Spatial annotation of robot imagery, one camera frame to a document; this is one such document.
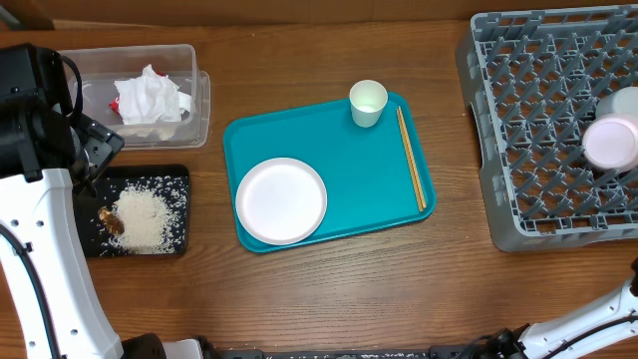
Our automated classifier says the red snack wrapper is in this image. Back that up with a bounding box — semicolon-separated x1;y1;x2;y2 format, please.
109;97;120;115

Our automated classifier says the white napkin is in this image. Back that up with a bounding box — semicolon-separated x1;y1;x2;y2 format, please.
114;64;191;126

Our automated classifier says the brown food scrap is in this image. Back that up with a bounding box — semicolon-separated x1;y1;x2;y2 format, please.
98;206;125;235

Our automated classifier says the white rice pile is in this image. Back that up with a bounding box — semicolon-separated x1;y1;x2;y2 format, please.
91;176;189;256

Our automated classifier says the white round plate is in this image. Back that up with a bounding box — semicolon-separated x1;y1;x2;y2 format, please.
235;158;328;246

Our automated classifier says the white paper cup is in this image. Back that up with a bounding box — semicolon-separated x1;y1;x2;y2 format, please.
349;80;388;128

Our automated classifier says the pink bowl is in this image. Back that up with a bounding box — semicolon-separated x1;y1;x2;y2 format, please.
582;114;637;173

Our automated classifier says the grey bowl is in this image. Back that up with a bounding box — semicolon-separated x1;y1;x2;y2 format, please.
595;87;638;118

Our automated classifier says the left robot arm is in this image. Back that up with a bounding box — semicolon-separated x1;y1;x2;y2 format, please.
1;43;217;359

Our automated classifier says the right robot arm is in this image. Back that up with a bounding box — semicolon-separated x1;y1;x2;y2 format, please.
472;276;637;359

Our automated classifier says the grey dishwasher rack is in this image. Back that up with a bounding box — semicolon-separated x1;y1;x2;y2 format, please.
456;4;637;252

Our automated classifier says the clear plastic bin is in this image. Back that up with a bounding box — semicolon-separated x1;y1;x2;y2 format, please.
61;44;211;151

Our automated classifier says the black plastic tray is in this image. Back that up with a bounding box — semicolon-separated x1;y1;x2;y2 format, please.
74;165;190;257

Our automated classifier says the teal serving tray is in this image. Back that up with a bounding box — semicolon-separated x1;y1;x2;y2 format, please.
223;93;437;245

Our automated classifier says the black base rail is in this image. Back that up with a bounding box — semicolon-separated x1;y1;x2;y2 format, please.
215;345;473;359

